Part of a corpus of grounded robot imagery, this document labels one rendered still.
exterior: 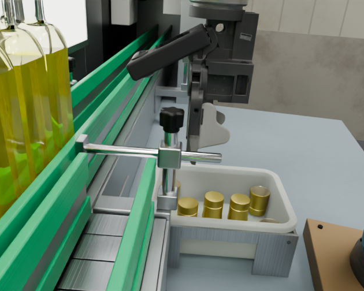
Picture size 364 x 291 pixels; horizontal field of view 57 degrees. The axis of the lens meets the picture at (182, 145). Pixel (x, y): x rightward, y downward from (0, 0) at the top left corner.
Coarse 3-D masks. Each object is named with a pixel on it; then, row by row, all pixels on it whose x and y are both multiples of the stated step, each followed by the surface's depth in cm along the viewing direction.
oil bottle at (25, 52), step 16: (0, 32) 27; (16, 32) 28; (16, 48) 27; (32, 48) 29; (16, 64) 27; (32, 64) 29; (16, 80) 28; (32, 80) 30; (32, 96) 30; (48, 96) 33; (32, 112) 30; (48, 112) 33; (32, 128) 30; (48, 128) 34; (32, 144) 31; (48, 144) 34; (32, 160) 31; (48, 160) 34; (32, 176) 32
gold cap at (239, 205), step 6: (234, 198) 57; (240, 198) 57; (246, 198) 57; (234, 204) 56; (240, 204) 56; (246, 204) 56; (234, 210) 57; (240, 210) 56; (246, 210) 57; (228, 216) 58; (234, 216) 57; (240, 216) 57; (246, 216) 57
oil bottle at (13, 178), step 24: (0, 48) 25; (0, 72) 24; (0, 96) 25; (0, 120) 25; (0, 144) 25; (24, 144) 29; (0, 168) 25; (24, 168) 29; (0, 192) 26; (0, 216) 26
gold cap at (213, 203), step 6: (210, 192) 58; (216, 192) 58; (204, 198) 57; (210, 198) 57; (216, 198) 57; (222, 198) 57; (204, 204) 57; (210, 204) 56; (216, 204) 56; (222, 204) 57; (204, 210) 58; (210, 210) 57; (216, 210) 57; (204, 216) 58; (210, 216) 57; (216, 216) 57
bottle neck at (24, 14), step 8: (16, 0) 32; (24, 0) 32; (32, 0) 32; (40, 0) 33; (16, 8) 32; (24, 8) 32; (32, 8) 32; (40, 8) 33; (16, 16) 32; (24, 16) 32; (32, 16) 32; (40, 16) 33
